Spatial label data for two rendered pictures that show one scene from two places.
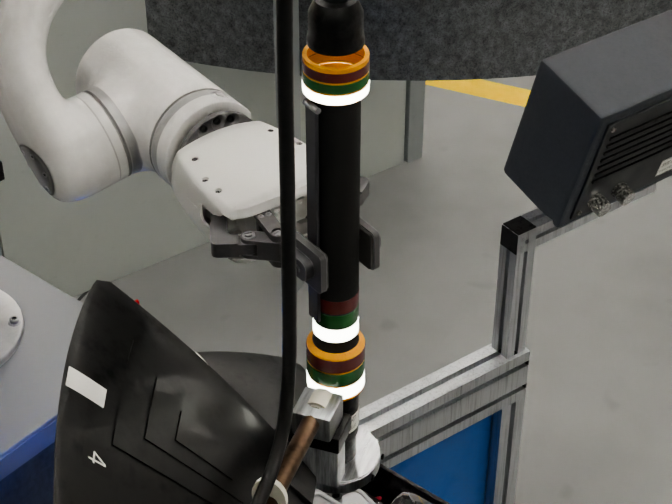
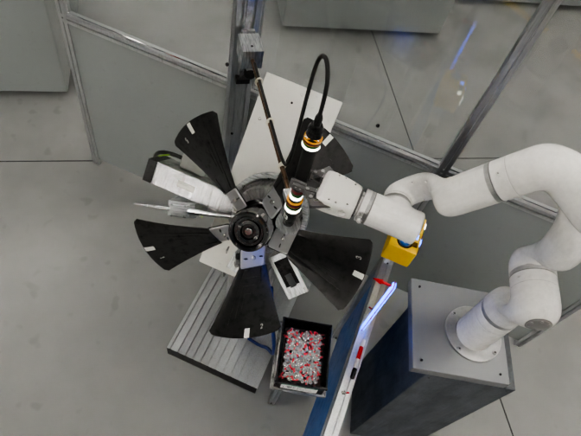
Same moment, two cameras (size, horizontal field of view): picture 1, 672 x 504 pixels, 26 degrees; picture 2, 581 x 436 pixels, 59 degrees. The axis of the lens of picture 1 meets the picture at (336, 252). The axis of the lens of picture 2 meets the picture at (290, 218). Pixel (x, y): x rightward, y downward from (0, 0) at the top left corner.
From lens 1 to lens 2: 1.54 m
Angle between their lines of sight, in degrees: 80
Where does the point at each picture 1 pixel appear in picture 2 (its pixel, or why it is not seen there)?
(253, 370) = (343, 285)
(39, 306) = (461, 364)
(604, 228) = not seen: outside the picture
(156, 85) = (387, 199)
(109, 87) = (400, 198)
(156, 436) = not seen: hidden behind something
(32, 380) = (430, 330)
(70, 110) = (401, 186)
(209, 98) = (367, 197)
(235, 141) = (351, 193)
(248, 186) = (333, 178)
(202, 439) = not seen: hidden behind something
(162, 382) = (321, 164)
